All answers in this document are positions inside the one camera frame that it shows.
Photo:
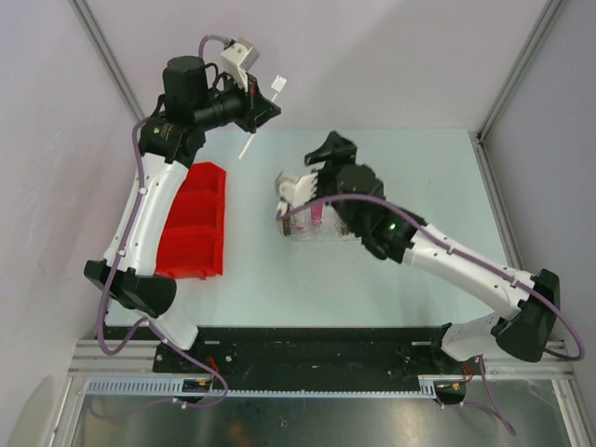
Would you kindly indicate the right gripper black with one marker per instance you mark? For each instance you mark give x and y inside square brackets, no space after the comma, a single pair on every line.
[337,152]

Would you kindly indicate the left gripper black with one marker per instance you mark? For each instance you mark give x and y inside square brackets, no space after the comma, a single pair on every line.
[257,110]

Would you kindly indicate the white toothbrush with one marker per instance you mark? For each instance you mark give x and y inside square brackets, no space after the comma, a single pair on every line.
[265,109]

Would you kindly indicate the pink toothpaste tube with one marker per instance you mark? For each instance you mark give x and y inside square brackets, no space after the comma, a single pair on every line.
[316,213]

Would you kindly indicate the white toothpaste tube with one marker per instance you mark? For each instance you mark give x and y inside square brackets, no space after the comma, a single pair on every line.
[300,221]

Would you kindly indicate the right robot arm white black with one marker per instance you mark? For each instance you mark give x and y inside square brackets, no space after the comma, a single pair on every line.
[521,320]

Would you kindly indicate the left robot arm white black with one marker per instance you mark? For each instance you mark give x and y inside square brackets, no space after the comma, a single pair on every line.
[165,144]

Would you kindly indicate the clear textured glass tray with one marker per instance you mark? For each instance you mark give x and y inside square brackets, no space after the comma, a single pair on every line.
[332,228]

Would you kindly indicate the red plastic organizer bin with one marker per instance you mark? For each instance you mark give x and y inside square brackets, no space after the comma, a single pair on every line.
[192,242]

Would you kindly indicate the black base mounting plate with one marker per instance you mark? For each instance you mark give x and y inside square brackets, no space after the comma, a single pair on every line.
[243,351]

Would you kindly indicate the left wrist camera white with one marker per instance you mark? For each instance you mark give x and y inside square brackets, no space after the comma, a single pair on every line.
[237,60]

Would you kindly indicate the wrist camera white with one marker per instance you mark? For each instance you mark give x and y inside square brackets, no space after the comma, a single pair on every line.
[237,60]
[294,191]

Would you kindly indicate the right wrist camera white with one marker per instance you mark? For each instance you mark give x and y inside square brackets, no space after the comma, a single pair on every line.
[294,191]

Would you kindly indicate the left brown wooden tray handle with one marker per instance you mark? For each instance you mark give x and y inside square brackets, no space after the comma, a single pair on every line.
[286,227]

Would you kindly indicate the left aluminium corner post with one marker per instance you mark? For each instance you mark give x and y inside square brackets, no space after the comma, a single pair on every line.
[107,57]

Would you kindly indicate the aluminium corner post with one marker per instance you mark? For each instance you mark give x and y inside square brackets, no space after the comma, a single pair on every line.
[529,51]
[107,57]

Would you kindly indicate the white slotted cable duct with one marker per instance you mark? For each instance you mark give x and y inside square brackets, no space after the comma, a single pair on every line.
[178,387]

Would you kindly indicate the right aluminium corner post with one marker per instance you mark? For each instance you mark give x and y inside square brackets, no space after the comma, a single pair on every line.
[529,51]

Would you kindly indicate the aluminium frame rail front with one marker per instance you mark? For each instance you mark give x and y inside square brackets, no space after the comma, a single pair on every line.
[137,359]

